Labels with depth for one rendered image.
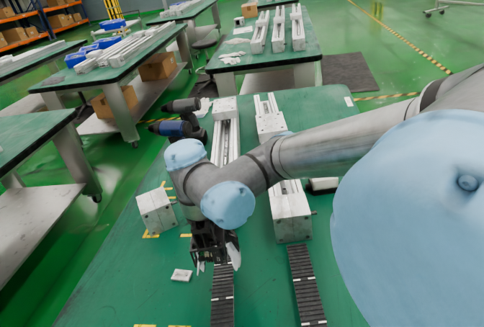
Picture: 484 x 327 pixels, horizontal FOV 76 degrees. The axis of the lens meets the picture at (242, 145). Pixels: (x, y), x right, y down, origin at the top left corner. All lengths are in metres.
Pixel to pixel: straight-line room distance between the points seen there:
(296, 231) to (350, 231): 0.70
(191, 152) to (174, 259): 0.46
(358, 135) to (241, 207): 0.21
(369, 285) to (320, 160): 0.25
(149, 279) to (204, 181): 0.48
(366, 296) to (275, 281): 0.65
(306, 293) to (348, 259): 0.59
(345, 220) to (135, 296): 0.79
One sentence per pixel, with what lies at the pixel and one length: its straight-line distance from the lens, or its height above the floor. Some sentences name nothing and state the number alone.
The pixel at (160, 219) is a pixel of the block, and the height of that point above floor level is 0.83.
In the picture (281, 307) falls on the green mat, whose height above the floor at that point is 0.78.
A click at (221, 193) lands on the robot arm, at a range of 0.46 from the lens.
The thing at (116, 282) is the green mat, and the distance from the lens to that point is 0.97.
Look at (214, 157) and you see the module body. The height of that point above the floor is 0.86.
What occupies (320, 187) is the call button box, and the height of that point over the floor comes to 0.81.
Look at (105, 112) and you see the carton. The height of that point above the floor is 0.30.
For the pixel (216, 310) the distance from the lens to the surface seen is 0.77.
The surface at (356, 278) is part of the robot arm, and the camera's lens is 0.18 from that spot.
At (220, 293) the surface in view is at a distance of 0.79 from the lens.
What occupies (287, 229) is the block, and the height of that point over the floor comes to 0.83.
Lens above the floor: 1.46
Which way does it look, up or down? 31 degrees down
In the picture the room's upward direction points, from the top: 11 degrees counter-clockwise
